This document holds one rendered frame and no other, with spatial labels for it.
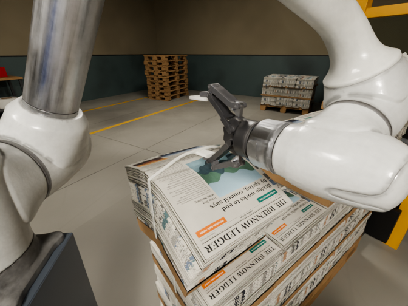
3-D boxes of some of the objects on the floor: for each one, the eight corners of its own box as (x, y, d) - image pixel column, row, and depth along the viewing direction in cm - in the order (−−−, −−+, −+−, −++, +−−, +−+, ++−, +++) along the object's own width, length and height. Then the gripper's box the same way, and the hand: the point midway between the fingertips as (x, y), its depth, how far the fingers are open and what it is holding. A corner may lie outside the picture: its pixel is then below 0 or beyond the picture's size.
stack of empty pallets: (169, 93, 805) (166, 54, 750) (189, 95, 769) (188, 54, 714) (146, 99, 704) (141, 54, 649) (168, 101, 668) (165, 55, 613)
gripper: (249, 71, 34) (178, 73, 50) (244, 206, 43) (186, 170, 59) (278, 69, 38) (204, 71, 54) (268, 193, 47) (207, 163, 63)
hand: (197, 124), depth 56 cm, fingers open, 14 cm apart
